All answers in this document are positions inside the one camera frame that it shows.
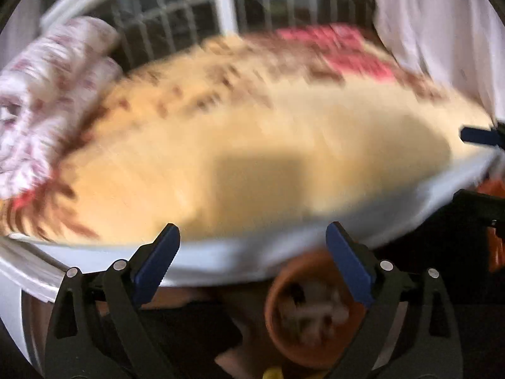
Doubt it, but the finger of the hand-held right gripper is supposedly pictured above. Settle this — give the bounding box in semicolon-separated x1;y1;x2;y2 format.
461;125;505;147
453;189;505;239

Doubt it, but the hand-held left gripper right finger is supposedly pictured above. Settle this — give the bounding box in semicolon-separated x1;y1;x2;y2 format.
325;222;462;379

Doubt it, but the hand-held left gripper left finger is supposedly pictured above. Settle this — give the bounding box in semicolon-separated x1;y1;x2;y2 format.
45;223;181;379

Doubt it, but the orange plastic bin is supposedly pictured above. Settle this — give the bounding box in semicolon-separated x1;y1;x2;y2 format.
264;250;372;370

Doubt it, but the orange plastic object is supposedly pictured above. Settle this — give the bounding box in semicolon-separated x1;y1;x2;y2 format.
478;179;505;274

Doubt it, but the white crumpled paper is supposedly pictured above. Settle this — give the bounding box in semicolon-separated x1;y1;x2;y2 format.
278;280;352;344

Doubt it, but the white curtain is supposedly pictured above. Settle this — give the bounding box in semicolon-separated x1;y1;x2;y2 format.
371;0;505;121

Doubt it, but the floral printed blanket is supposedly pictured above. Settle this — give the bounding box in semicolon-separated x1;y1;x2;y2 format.
0;24;496;245

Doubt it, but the floral pillow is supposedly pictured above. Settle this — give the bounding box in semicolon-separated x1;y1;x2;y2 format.
0;53;124;200
39;16;121;74

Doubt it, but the metal bed railing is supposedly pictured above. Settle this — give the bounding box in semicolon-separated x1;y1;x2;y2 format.
39;0;375;74

